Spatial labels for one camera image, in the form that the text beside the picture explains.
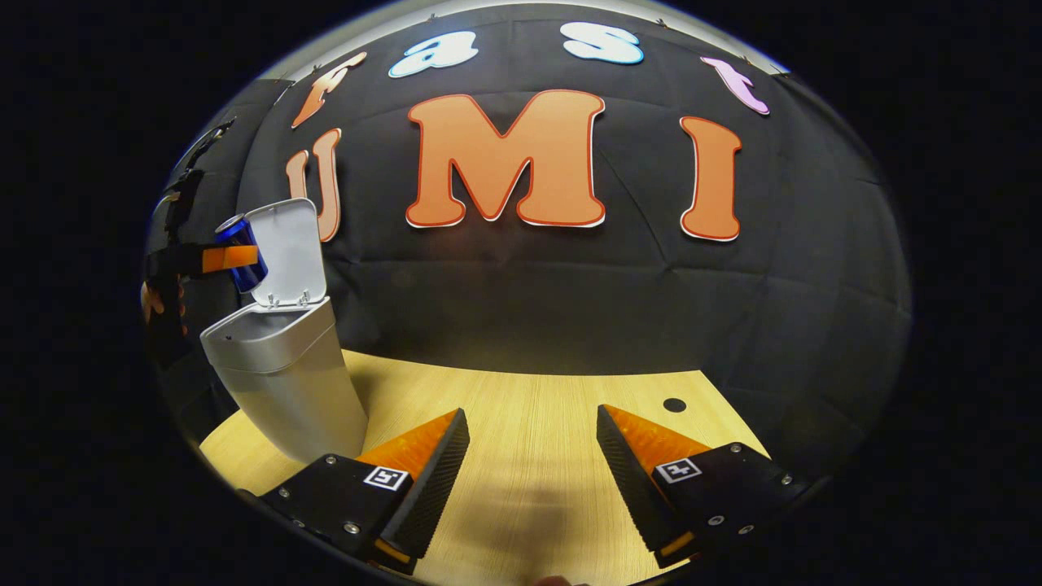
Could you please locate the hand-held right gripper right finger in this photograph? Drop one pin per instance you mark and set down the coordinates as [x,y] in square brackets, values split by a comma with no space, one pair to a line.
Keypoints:
[631,488]

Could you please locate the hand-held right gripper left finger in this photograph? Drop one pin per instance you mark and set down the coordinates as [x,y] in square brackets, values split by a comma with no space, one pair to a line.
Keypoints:
[431,488]

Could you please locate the black round desk grommet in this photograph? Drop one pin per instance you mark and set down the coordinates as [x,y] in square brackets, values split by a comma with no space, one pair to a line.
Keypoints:
[674,404]

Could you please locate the black backdrop cloth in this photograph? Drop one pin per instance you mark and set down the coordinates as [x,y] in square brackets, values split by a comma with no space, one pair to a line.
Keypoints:
[488,285]

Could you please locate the white desktop garbage bin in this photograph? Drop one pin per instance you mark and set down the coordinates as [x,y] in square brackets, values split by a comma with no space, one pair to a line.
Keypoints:
[285,382]

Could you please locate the blue pop can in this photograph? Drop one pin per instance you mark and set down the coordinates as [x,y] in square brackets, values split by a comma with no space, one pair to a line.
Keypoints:
[234,232]

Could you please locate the wooden desktop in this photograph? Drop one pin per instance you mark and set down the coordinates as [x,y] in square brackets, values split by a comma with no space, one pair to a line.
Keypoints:
[529,407]

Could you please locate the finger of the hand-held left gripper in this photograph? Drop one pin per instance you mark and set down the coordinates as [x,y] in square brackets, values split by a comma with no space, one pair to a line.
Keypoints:
[232,258]

